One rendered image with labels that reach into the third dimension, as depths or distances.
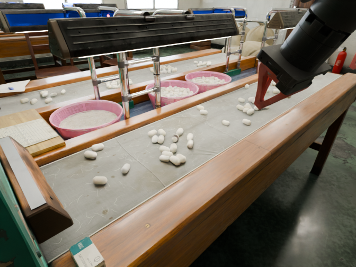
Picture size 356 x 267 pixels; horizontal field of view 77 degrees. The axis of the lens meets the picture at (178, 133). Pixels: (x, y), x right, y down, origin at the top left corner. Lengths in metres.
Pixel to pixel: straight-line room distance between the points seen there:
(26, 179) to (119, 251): 0.21
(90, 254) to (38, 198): 0.12
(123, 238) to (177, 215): 0.11
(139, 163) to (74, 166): 0.18
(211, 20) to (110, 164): 0.55
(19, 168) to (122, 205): 0.22
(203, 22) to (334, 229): 1.39
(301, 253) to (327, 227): 0.28
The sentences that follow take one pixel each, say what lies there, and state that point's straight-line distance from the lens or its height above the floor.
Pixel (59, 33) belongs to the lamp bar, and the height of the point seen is 1.09.
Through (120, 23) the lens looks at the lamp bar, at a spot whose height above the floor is 1.10.
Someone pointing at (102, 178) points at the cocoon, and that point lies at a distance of 0.60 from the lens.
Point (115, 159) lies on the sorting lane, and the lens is 0.69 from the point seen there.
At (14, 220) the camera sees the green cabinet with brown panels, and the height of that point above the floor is 1.00.
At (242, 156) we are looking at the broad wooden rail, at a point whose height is 0.76.
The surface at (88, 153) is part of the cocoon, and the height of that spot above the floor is 0.76.
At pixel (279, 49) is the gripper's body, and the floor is 1.09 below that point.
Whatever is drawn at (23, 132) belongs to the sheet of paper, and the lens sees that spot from 0.87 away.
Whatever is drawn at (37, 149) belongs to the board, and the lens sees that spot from 0.75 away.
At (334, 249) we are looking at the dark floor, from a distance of 1.60.
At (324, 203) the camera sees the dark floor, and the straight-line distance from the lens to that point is 1.84.
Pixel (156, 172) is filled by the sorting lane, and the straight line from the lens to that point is 0.63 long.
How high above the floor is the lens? 1.14
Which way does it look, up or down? 30 degrees down
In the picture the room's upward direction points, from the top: 1 degrees clockwise
